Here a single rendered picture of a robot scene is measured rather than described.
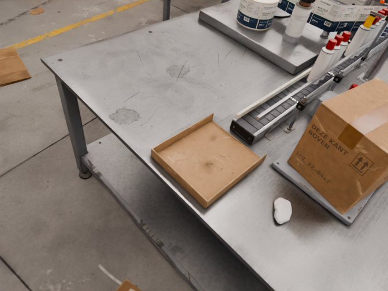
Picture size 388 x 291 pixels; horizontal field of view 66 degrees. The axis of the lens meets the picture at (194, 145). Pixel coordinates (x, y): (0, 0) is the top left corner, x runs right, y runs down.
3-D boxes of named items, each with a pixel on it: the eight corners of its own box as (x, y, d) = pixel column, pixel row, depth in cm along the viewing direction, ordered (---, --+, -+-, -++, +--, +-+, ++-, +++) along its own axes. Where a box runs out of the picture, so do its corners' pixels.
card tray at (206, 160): (211, 119, 116) (213, 112, 114) (263, 160, 106) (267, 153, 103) (150, 156, 100) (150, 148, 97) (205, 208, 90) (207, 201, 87)
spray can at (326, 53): (309, 77, 138) (330, 35, 123) (319, 82, 136) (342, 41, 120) (303, 81, 135) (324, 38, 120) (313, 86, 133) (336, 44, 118)
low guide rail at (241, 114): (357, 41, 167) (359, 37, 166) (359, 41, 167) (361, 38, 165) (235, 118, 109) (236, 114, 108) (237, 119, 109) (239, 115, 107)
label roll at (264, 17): (228, 15, 170) (235, -11, 159) (255, 11, 179) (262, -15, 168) (251, 32, 160) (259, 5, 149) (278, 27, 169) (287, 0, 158)
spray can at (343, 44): (323, 68, 145) (344, 28, 129) (332, 74, 142) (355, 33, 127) (318, 72, 142) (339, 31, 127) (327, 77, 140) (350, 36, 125)
